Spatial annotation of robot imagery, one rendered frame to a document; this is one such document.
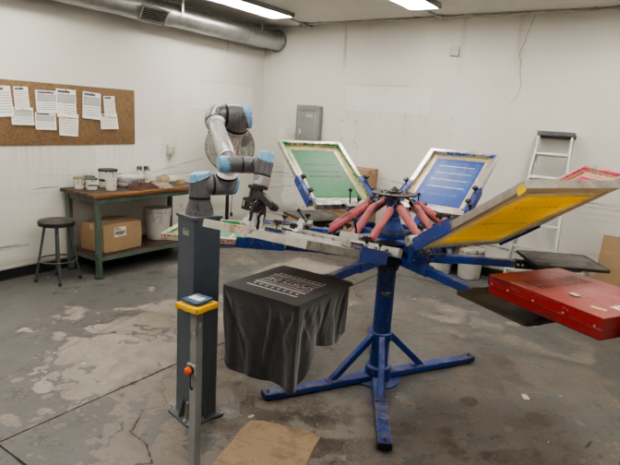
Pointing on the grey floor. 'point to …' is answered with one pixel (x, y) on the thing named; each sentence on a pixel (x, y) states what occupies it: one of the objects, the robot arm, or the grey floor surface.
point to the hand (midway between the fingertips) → (254, 231)
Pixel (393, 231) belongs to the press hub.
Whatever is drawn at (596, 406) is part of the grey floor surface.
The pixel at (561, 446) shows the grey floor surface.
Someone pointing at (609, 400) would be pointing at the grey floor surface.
